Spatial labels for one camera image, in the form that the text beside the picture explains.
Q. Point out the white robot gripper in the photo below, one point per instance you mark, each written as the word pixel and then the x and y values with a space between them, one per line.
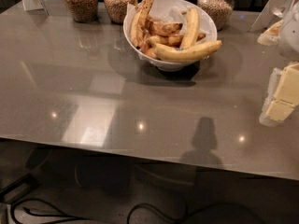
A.
pixel 291 34

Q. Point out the yellow banana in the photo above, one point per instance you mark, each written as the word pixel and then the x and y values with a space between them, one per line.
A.
pixel 172 40
pixel 179 55
pixel 192 28

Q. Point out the upright yellow banana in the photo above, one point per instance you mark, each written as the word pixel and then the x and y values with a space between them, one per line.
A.
pixel 192 28

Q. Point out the white ceramic bowl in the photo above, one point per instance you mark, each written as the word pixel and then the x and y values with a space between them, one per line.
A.
pixel 207 26

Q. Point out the white paper in bowl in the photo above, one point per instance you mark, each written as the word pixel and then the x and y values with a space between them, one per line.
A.
pixel 159 13

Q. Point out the brown bruised middle banana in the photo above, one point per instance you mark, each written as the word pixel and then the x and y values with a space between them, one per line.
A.
pixel 162 28

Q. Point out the spotted tall left banana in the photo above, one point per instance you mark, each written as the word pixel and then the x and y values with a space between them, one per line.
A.
pixel 138 23

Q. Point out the white stand top right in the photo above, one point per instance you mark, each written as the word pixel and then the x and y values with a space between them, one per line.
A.
pixel 274 9

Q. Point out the right glass grain jar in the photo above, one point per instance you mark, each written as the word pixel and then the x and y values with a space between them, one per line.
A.
pixel 219 11

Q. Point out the glass grain jar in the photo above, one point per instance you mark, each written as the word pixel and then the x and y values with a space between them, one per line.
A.
pixel 82 10
pixel 117 9
pixel 219 11

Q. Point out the left glass grain jar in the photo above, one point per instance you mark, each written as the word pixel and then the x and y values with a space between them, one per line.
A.
pixel 82 10

